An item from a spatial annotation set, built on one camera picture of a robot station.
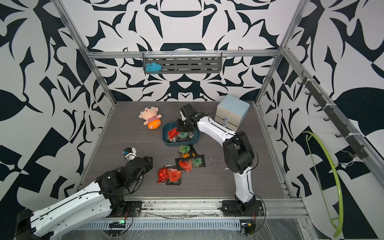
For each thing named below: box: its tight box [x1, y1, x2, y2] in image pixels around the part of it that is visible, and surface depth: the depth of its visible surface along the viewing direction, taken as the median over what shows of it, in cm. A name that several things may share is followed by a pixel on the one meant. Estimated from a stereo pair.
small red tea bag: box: [167, 127, 181, 143], surface depth 93 cm
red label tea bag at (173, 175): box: [167, 168, 182, 182], surface depth 86 cm
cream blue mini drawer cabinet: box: [214, 94, 251, 132], surface depth 101 cm
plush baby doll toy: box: [138, 106, 162, 130], surface depth 106 cm
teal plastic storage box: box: [162, 121, 200, 146], surface depth 98 cm
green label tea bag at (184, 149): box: [179, 145, 191, 154], surface depth 96 cm
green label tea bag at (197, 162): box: [192, 157, 203, 168], surface depth 91 cm
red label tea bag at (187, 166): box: [179, 159, 193, 173], surface depth 89 cm
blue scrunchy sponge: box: [145, 62, 163, 75], surface depth 93 cm
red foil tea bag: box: [157, 167, 169, 183], surface depth 84 cm
